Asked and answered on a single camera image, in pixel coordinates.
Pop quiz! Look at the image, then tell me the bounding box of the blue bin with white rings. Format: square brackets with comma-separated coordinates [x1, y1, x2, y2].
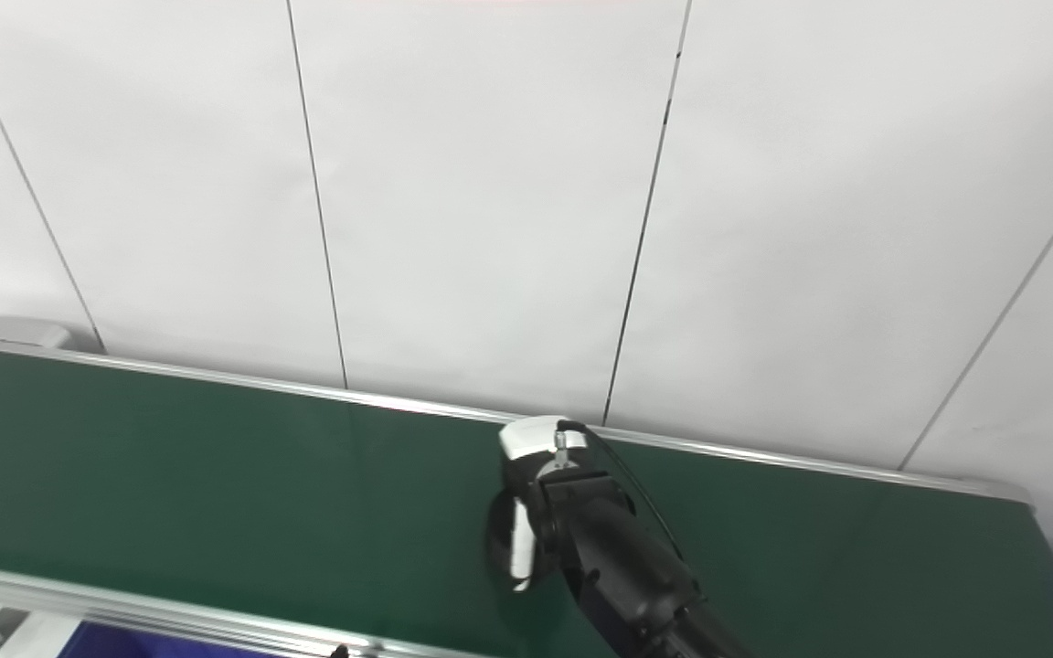
[55, 620, 271, 658]

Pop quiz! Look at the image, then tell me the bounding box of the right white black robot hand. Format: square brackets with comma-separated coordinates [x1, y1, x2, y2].
[487, 415, 593, 593]

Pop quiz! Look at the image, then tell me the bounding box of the green conveyor belt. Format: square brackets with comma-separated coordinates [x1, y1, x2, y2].
[0, 338, 1053, 658]

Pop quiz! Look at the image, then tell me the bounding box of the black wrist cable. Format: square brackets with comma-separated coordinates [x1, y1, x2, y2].
[556, 419, 707, 604]

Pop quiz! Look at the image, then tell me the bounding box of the grey conveyor end cap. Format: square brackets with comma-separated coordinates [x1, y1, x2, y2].
[0, 314, 81, 351]

